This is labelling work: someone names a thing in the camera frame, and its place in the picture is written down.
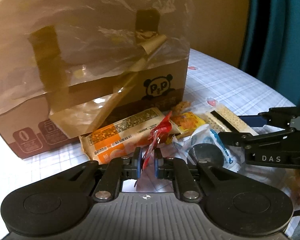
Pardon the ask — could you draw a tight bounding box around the beige cake bar packet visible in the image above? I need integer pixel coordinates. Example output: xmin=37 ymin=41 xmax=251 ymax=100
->
xmin=79 ymin=107 xmax=165 ymax=164

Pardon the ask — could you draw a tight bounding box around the dark bun clear blue packet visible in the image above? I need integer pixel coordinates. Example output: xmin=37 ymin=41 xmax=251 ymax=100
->
xmin=172 ymin=124 xmax=241 ymax=172

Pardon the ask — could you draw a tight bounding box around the red snack packet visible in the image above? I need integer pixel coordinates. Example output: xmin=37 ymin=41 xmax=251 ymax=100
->
xmin=133 ymin=110 xmax=173 ymax=188

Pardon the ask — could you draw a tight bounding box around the small yellow snack packet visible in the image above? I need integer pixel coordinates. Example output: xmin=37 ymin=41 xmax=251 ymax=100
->
xmin=170 ymin=112 xmax=206 ymax=140

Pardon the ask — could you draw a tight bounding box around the white wafer packet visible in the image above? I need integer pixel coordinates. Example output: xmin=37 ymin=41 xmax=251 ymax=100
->
xmin=202 ymin=103 xmax=258 ymax=135

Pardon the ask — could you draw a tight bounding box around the teal curtain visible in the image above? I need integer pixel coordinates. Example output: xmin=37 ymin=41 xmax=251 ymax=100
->
xmin=239 ymin=0 xmax=300 ymax=106

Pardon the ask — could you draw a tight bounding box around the wooden wardrobe panel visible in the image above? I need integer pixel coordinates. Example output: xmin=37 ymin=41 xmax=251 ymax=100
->
xmin=190 ymin=0 xmax=249 ymax=67

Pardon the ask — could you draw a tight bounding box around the cardboard box with plastic liner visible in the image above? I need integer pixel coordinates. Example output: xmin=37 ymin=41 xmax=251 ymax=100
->
xmin=0 ymin=0 xmax=193 ymax=159

